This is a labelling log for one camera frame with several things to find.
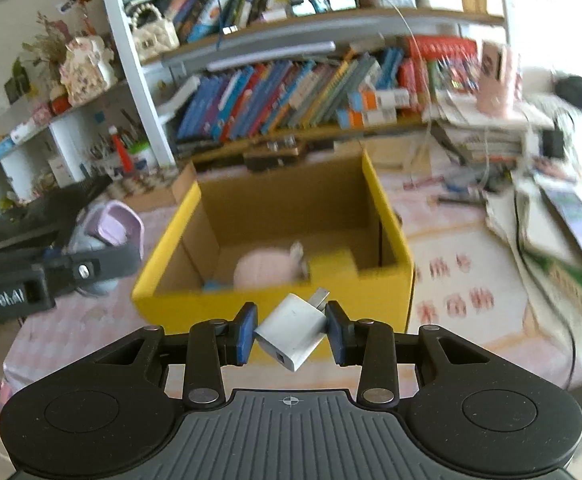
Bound lilac plastic cup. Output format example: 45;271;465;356
65;199;146;298

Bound white charger cube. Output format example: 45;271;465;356
254;288;330;372

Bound pink plush pig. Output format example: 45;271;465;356
233;243;308;289

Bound blue wrapper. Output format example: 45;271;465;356
202;281;227;292

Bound yellow tape roll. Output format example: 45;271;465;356
308;248;358;282

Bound black electronic keyboard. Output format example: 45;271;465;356
0;176;112;252

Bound yellow cardboard box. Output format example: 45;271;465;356
132;151;415;334

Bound pink checkered tablecloth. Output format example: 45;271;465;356
4;174;582;389

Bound red white glue bottle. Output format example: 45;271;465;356
108;126;135;174

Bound wooden chess board box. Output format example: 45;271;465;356
104;162;197;212

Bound white green lidded jar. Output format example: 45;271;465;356
128;142;159;171

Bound green thick book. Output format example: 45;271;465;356
523;252;582;315

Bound orange white medicine box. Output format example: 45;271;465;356
359;88;411;110

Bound white quilted handbag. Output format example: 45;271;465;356
132;3;180;63

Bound white bookshelf unit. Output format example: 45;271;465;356
0;0;518;221

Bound black power adapter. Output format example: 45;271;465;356
541;129;565;159

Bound black cable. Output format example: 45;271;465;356
512;173;580;391

